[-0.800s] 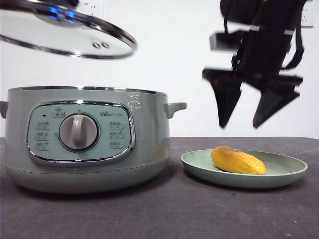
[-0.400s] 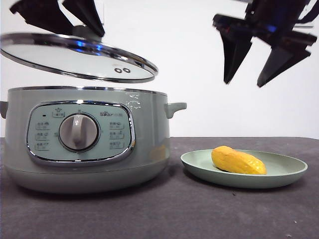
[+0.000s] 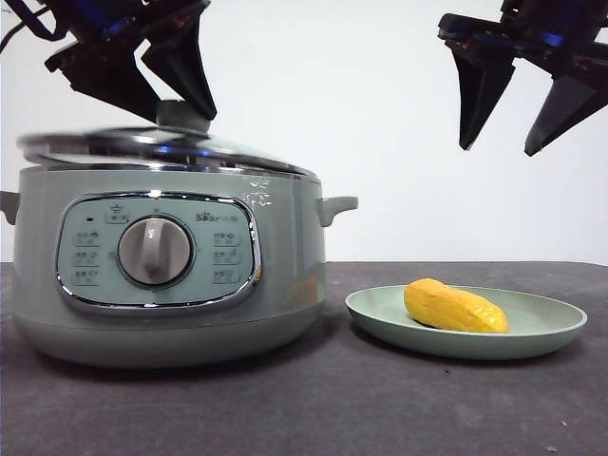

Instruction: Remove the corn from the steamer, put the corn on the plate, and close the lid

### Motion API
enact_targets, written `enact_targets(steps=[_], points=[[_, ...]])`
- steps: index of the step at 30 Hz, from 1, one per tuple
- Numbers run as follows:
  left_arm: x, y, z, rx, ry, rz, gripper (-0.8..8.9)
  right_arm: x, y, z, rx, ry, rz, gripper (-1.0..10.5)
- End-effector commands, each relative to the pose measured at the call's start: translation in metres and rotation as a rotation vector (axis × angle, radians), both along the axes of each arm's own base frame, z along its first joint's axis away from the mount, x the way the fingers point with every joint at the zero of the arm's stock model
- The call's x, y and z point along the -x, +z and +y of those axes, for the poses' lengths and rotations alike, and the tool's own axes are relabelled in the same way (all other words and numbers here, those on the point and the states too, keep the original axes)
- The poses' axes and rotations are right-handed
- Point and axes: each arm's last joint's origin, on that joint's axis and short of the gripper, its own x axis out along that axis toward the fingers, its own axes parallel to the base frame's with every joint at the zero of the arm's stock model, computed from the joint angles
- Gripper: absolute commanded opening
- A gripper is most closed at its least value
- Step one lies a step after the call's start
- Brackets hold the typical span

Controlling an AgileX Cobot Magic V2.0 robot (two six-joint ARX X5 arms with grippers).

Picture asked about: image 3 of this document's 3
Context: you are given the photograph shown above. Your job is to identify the pale green electric steamer pot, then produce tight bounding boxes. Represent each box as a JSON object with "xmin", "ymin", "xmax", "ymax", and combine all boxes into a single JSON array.
[{"xmin": 0, "ymin": 163, "xmax": 360, "ymax": 370}]

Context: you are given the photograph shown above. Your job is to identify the yellow corn cob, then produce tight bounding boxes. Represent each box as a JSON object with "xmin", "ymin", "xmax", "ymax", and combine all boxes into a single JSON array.
[{"xmin": 403, "ymin": 278, "xmax": 511, "ymax": 335}]

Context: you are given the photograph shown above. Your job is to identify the glass lid with green knob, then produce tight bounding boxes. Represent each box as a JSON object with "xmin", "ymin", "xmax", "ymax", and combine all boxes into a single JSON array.
[{"xmin": 16, "ymin": 99, "xmax": 315, "ymax": 180}]

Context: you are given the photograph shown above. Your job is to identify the pale green round plate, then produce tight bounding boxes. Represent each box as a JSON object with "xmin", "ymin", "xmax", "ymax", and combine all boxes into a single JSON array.
[{"xmin": 345, "ymin": 283, "xmax": 589, "ymax": 361}]

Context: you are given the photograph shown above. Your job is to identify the grey round control dial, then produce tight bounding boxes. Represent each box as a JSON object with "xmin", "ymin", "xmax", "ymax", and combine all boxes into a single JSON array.
[{"xmin": 117, "ymin": 217, "xmax": 196, "ymax": 288}]

